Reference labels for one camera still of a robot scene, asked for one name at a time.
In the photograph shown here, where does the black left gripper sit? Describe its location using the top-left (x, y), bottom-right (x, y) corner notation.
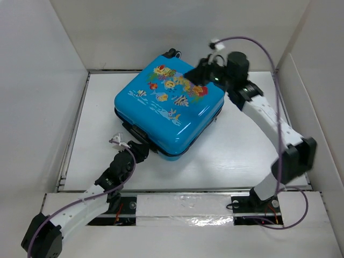
top-left (119, 141), bottom-right (149, 182)

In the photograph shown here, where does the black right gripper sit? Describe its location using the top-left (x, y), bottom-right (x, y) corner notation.
top-left (183, 54), bottom-right (234, 89)

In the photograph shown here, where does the blue hard-shell suitcase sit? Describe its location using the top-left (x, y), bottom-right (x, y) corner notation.
top-left (114, 48), bottom-right (225, 160)

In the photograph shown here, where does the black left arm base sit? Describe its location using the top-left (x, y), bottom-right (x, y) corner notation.
top-left (87, 196), bottom-right (137, 226)

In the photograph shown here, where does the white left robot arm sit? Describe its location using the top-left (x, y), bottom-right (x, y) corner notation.
top-left (21, 141), bottom-right (149, 257)

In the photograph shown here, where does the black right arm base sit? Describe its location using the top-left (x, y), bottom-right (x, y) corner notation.
top-left (226, 196), bottom-right (283, 226)

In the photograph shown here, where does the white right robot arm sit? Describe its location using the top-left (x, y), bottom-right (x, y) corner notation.
top-left (184, 52), bottom-right (317, 211)

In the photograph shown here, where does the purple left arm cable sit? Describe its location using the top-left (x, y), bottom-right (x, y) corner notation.
top-left (26, 139), bottom-right (137, 258)

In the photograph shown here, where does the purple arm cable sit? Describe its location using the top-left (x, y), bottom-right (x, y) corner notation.
top-left (219, 36), bottom-right (310, 230)
top-left (26, 139), bottom-right (137, 258)

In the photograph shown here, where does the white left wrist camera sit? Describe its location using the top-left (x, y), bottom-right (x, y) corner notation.
top-left (109, 133), bottom-right (130, 151)

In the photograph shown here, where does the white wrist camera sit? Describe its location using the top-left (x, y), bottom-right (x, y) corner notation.
top-left (109, 133), bottom-right (130, 151)
top-left (209, 39), bottom-right (225, 52)

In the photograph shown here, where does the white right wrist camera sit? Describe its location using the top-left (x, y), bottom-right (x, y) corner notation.
top-left (209, 39), bottom-right (225, 52)

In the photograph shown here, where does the aluminium mounting rail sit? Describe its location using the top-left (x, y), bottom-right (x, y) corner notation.
top-left (55, 185), bottom-right (313, 194)

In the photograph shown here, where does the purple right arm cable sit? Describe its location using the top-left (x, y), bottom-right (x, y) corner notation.
top-left (219, 36), bottom-right (310, 230)

